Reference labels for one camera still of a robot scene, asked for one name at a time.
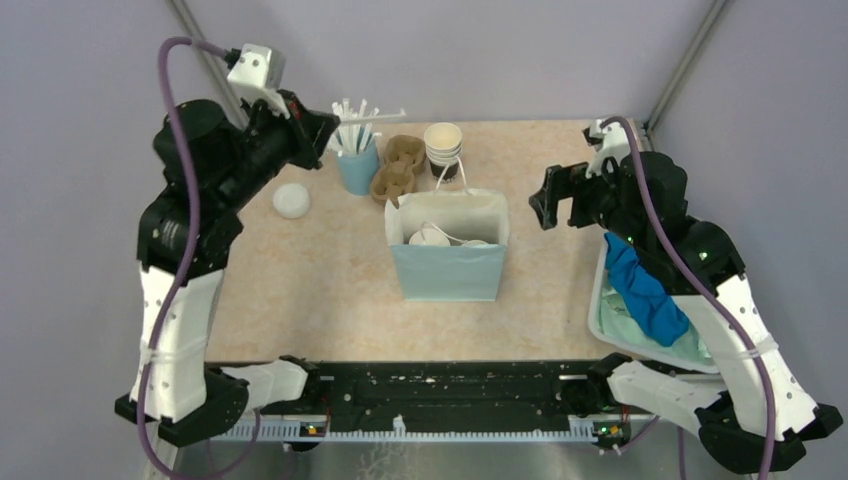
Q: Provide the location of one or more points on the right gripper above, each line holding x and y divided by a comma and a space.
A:
567, 181

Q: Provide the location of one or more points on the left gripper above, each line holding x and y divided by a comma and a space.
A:
316, 128

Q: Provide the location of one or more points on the white straw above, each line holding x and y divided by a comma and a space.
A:
374, 116

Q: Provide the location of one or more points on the blue and white paper bag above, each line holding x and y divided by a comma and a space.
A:
455, 273

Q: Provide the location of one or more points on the white plastic cup lid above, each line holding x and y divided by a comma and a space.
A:
429, 237

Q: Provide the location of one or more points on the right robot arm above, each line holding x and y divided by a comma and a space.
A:
760, 419

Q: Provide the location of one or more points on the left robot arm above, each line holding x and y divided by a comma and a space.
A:
212, 170

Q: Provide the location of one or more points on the white wrapped straws bundle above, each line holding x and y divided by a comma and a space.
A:
353, 135

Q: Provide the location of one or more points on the blue straw holder cup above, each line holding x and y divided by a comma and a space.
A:
358, 170

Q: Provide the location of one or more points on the stack of white lids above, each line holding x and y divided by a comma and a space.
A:
291, 201

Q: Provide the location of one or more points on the brown cardboard cup carrier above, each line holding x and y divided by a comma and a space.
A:
404, 158

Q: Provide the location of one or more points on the white plastic basket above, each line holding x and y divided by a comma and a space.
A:
601, 282

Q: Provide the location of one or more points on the stack of paper cups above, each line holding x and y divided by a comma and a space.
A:
443, 147

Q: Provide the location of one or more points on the light green cloth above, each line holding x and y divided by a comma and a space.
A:
613, 324

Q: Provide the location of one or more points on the blue cloth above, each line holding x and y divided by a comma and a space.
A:
646, 300

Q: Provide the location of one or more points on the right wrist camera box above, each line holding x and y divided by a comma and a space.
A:
608, 142

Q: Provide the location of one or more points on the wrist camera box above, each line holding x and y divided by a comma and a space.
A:
608, 142
256, 76

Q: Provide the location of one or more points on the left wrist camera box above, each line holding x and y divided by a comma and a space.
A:
256, 76

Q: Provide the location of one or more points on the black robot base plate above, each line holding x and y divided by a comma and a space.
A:
451, 397

